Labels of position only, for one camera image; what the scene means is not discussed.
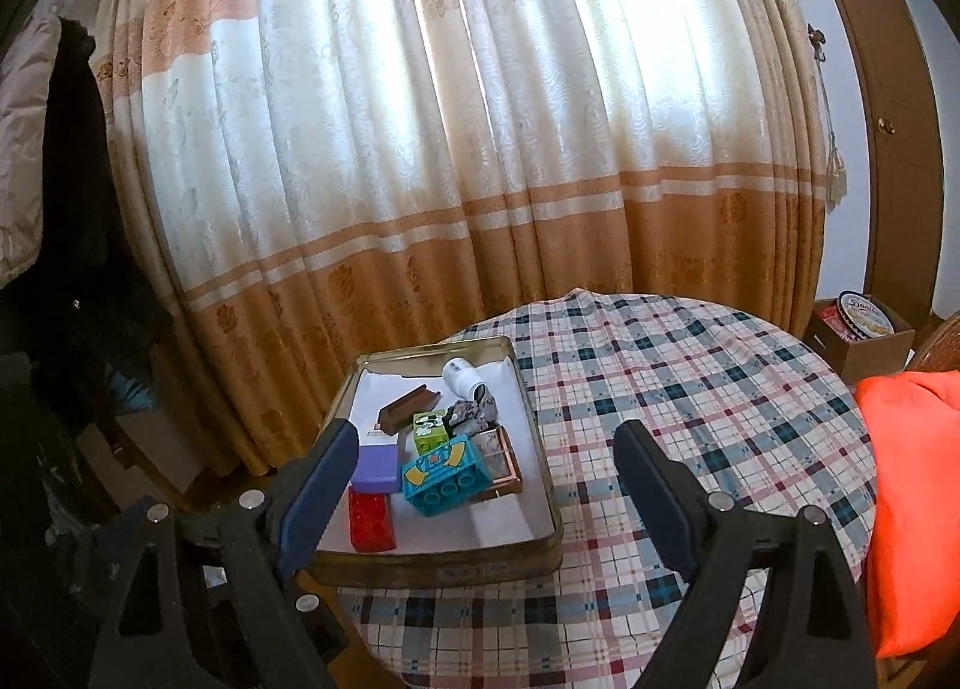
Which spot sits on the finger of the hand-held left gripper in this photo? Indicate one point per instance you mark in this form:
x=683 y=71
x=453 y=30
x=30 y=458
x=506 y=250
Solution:
x=311 y=614

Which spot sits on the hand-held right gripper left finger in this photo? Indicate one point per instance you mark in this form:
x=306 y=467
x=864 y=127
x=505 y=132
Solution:
x=315 y=501

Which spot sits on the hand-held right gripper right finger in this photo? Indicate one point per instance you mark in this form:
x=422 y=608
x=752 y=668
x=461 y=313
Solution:
x=660 y=501

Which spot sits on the red toy building block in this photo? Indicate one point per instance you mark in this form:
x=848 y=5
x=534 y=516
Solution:
x=371 y=520

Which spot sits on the small purple box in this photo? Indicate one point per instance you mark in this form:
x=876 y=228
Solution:
x=375 y=468

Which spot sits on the blue toy building block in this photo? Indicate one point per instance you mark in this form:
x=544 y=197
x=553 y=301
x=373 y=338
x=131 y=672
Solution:
x=442 y=479

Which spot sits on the green soccer ball block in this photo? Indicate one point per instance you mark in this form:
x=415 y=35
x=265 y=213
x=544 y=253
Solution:
x=429 y=438

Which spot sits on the brown wooden comb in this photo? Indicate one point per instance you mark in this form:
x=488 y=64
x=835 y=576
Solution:
x=409 y=408

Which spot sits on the gold rectangular tin box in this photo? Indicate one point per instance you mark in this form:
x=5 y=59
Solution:
x=450 y=569

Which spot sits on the pink framed box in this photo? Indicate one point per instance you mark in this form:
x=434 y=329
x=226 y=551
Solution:
x=501 y=471

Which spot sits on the grey rock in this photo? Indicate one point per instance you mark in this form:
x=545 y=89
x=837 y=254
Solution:
x=472 y=415

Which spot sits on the plaid tablecloth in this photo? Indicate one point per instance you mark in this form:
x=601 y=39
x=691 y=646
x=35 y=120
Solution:
x=637 y=374

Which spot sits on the white paper lining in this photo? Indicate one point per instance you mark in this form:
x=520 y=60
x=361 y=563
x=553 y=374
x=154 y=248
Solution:
x=495 y=524

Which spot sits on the teal cloth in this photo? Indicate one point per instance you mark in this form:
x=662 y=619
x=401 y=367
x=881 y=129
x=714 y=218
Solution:
x=131 y=389

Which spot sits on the cardboard box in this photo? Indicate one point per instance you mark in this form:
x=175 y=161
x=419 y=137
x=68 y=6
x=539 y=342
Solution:
x=862 y=355

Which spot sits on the brown wicker chair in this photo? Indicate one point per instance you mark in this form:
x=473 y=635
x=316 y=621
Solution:
x=941 y=344

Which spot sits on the curtain tassel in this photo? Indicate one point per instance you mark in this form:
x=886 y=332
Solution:
x=834 y=171

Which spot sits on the dark hanging clothes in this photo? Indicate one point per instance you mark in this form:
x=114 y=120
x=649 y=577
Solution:
x=82 y=209

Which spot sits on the cream and orange curtain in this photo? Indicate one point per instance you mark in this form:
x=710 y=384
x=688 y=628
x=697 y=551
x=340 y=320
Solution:
x=450 y=134

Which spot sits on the brown wooden door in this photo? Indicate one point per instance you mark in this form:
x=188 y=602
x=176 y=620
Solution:
x=885 y=134

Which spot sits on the beige quilted jacket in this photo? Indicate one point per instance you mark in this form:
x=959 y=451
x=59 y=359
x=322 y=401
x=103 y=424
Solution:
x=22 y=134

